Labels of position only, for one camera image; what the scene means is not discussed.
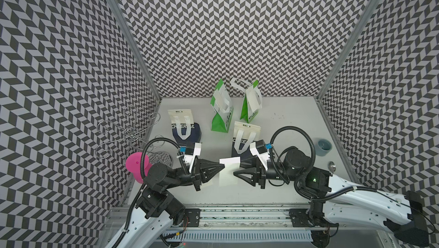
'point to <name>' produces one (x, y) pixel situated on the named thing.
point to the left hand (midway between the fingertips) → (223, 169)
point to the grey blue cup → (323, 147)
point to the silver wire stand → (130, 139)
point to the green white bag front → (220, 122)
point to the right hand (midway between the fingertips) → (236, 172)
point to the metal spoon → (332, 166)
